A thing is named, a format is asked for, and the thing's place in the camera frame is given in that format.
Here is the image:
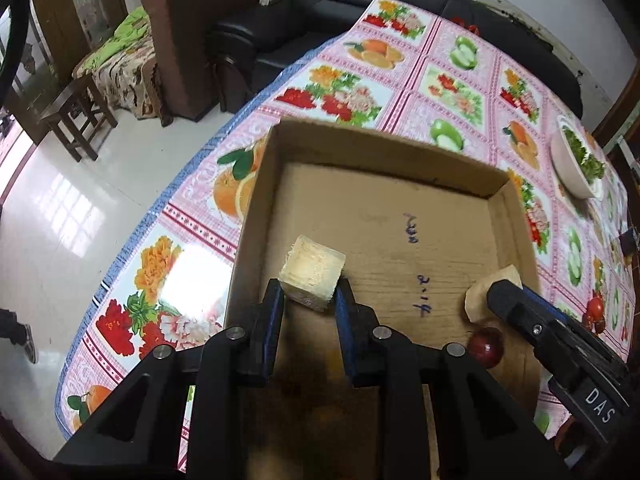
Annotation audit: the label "shallow cardboard box tray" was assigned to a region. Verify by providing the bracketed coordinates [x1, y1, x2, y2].
[227, 119, 539, 479]

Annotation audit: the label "pale yellow cube block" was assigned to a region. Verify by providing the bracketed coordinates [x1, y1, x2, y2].
[278, 235, 346, 312]

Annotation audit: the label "green patterned blanket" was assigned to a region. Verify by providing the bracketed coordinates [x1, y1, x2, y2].
[72, 6, 174, 127]

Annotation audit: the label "wooden glass cabinet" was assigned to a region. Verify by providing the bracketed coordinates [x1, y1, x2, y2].
[1, 0, 126, 145]

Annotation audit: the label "fruit pattern pink tablecloth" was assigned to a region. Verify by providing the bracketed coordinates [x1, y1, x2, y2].
[54, 8, 639, 479]

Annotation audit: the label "dark red date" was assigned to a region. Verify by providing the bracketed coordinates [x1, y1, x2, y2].
[593, 318, 605, 334]

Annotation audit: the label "dark wooden stool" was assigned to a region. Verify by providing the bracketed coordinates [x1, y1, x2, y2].
[39, 75, 118, 162]

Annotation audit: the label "brown armchair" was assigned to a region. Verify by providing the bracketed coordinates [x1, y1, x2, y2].
[141, 0, 258, 122]

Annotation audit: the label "dark red plum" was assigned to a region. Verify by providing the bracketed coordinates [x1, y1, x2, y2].
[466, 327, 504, 370]

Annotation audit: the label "black leather sofa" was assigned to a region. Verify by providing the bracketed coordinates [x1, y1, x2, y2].
[207, 0, 584, 115]

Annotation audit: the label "white bowl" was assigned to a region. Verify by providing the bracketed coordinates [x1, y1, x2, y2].
[549, 114, 604, 200]

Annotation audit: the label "red apple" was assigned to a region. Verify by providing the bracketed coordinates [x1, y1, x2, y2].
[586, 294, 604, 323]

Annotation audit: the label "green lettuce leaves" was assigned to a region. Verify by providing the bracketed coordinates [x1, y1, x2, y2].
[562, 126, 604, 184]

